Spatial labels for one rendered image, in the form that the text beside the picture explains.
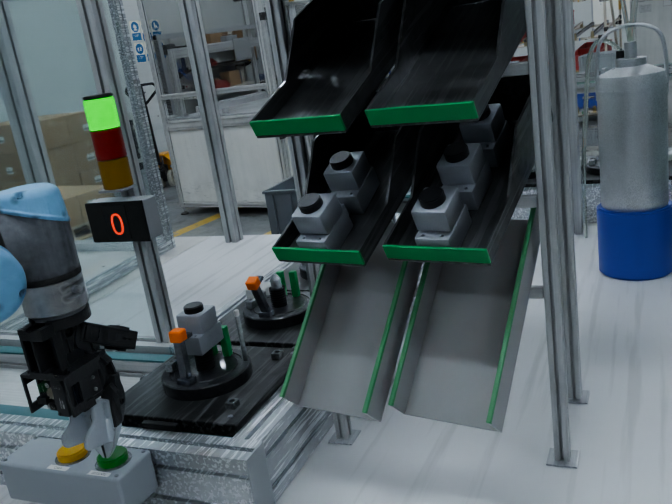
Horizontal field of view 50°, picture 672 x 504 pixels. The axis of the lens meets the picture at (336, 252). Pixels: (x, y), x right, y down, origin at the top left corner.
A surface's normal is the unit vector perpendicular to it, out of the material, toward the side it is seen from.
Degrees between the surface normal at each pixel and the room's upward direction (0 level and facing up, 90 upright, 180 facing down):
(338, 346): 45
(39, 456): 0
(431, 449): 0
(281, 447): 90
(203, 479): 90
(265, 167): 90
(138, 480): 90
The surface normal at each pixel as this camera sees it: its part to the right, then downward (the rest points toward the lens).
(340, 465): -0.15, -0.95
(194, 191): -0.53, 0.32
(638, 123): -0.15, 0.31
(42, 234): 0.59, 0.10
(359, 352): -0.48, -0.44
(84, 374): 0.91, -0.01
